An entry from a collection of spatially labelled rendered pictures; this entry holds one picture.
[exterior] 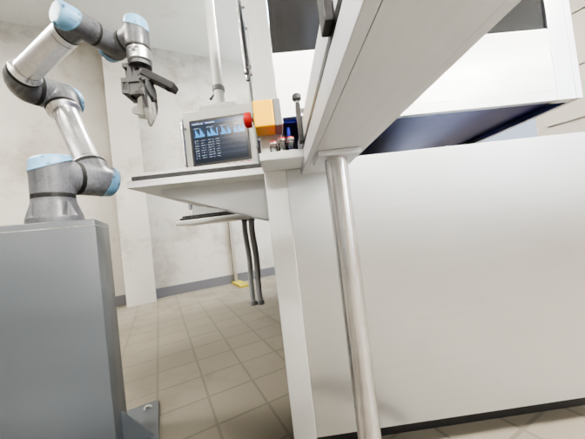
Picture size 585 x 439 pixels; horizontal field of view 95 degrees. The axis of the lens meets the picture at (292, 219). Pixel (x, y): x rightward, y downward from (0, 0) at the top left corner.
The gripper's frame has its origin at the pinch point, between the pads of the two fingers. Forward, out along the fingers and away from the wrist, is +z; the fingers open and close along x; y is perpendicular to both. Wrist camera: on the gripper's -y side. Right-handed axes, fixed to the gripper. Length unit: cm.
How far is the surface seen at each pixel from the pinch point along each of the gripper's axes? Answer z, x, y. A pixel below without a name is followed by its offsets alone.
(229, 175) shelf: 23.0, 11.0, -25.3
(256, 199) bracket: 29.8, 2.6, -31.7
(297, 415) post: 93, 13, -37
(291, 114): 7.3, 12.5, -45.4
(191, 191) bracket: 24.9, 2.5, -11.3
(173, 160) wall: -65, -269, 94
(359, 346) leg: 66, 35, -52
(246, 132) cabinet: -25, -86, -23
